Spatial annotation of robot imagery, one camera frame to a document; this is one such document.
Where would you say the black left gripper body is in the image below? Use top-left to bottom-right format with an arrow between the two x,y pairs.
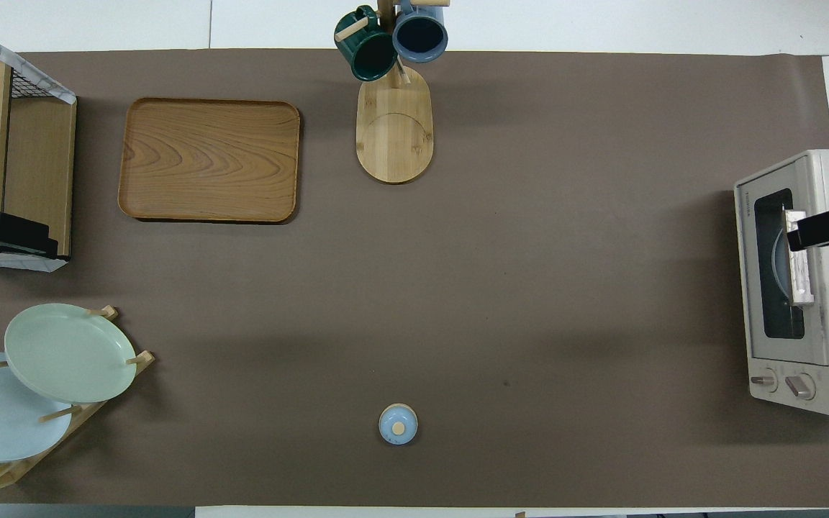
0,210 -> 50,268

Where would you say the glass oven door with handle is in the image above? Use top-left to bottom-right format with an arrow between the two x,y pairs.
735,162 -> 829,369

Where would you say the pale green plate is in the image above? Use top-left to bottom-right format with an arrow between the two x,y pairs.
4,303 -> 137,404

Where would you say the wooden plate rack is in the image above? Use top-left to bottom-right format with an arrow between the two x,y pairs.
0,306 -> 155,494

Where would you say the wooden serving tray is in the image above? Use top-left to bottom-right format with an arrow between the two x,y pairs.
118,97 -> 301,224

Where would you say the brown table mat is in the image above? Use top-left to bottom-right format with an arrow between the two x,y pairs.
0,49 -> 829,508

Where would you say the wooden mug tree stand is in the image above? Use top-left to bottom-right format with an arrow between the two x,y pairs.
335,0 -> 451,184

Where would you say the dark green mug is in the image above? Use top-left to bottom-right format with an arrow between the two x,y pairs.
334,6 -> 399,81

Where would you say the blue mug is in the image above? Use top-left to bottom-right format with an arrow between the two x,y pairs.
392,0 -> 449,63

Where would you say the wooden shelf with wire basket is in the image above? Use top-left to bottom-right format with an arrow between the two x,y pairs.
0,16 -> 77,273

